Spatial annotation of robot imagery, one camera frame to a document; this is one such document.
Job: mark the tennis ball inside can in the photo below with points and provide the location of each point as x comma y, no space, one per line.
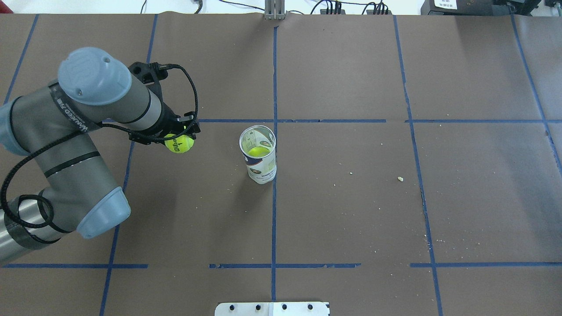
258,152

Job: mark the tennis ball can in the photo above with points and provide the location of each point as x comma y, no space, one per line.
260,170

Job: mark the white camera pillar mount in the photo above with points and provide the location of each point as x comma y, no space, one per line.
273,309

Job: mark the black computer box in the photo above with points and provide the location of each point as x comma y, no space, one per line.
464,8

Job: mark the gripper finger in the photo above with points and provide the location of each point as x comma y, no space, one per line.
190,124
145,139

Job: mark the yellow tennis ball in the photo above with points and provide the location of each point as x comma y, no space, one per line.
179,145

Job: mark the aluminium frame post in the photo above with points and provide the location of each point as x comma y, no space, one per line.
275,10

